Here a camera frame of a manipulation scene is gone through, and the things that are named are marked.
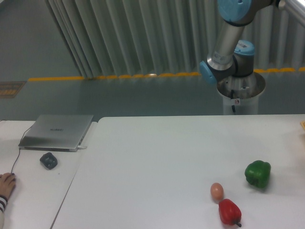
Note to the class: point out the striped sleeve forearm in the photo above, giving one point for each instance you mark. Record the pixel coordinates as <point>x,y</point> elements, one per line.
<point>3,203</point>

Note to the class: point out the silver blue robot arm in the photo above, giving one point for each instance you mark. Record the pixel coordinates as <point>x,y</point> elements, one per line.
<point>224,61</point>

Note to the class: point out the brown egg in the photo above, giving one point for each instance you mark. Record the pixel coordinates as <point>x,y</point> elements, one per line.
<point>217,191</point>

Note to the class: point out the person's hand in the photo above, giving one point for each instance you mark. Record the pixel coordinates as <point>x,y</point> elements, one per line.
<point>7,184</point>

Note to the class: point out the silver closed laptop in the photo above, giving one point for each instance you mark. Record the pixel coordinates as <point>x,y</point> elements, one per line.
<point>63,133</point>

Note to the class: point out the green bell pepper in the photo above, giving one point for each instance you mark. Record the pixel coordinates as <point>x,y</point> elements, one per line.
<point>257,174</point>

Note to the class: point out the white usb dongle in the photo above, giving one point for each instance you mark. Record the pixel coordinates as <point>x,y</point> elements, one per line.
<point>82,147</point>

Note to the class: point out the red bell pepper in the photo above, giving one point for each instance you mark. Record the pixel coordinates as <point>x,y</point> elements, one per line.
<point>229,213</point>

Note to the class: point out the small black plastic object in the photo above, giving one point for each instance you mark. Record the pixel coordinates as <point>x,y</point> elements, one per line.
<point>49,161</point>

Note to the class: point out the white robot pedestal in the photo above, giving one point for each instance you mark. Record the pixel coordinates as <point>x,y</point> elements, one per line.
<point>240,95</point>

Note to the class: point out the grey pleated curtain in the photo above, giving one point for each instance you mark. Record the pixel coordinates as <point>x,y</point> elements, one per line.
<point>138,37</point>

